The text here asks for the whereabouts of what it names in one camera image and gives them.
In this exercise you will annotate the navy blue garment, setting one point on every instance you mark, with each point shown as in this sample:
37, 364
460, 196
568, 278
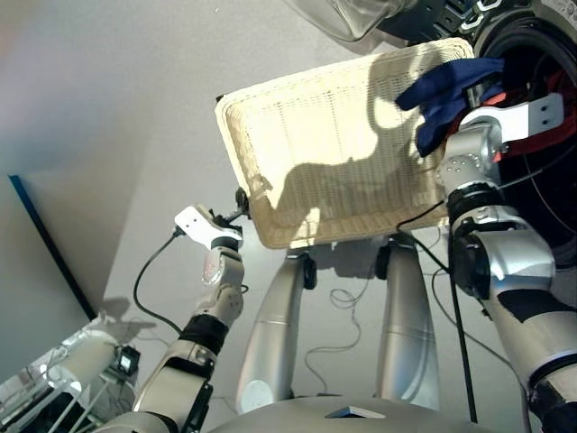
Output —
442, 94

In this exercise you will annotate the red garment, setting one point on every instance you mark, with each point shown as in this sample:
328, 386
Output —
536, 142

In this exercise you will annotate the pale woven basket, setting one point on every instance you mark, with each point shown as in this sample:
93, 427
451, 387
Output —
315, 126

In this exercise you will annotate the grey washing machine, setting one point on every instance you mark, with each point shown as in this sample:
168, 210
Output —
541, 198

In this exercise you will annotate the round glass washing machine door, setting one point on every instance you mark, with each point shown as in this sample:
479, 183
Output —
356, 18

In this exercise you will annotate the silver door hinge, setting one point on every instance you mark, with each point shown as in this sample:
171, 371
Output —
480, 13

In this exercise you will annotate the black round stand wheel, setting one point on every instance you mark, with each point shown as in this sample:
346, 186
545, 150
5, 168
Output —
309, 272
383, 263

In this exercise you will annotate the silver robot leg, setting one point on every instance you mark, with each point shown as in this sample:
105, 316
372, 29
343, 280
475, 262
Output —
270, 343
405, 334

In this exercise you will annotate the small black box device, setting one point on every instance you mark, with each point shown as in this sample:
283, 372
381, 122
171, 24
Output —
128, 360

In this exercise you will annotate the silver wrapped cylinder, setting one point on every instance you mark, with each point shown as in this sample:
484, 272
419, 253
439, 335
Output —
81, 356

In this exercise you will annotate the silver robot torso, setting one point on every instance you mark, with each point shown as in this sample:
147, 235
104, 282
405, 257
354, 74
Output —
270, 419

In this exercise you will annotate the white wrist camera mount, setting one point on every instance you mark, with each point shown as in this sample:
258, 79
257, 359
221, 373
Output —
194, 221
527, 117

